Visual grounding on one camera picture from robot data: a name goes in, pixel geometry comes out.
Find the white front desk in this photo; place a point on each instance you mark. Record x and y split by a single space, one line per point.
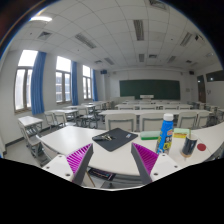
120 160

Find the blue curtain middle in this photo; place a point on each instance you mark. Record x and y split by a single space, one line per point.
74 88

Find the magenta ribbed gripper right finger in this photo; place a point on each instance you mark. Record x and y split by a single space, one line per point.
145 160

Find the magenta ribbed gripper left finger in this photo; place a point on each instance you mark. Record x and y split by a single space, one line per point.
78 162

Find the blue curtain far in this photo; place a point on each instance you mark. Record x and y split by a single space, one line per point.
94 83

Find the blue curtain left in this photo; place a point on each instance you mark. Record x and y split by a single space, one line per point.
37 104

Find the yellow green sponge block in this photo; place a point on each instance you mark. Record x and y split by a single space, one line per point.
180 132

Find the small white side desk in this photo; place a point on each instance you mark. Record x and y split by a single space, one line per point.
31 124

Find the bunch of keys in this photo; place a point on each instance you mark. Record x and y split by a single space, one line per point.
102 138

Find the dark doorway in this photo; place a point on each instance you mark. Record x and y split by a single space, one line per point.
201 89

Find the white chair centre right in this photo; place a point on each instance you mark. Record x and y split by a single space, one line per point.
150 121

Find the green board eraser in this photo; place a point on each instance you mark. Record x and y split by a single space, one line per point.
149 135

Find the black mouse pad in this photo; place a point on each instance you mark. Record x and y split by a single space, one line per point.
118 139

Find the blue bottle white cap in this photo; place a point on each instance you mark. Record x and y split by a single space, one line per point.
165 138

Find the dark blue paper cup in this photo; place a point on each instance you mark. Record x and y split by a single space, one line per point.
189 145

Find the red round lid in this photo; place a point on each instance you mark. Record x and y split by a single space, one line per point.
201 147

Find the green chalkboard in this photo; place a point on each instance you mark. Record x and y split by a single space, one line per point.
160 89

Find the blue curtain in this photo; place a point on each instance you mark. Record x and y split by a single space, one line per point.
37 104
74 88
94 83

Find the white chair centre left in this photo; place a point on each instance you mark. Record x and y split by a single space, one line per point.
126 121

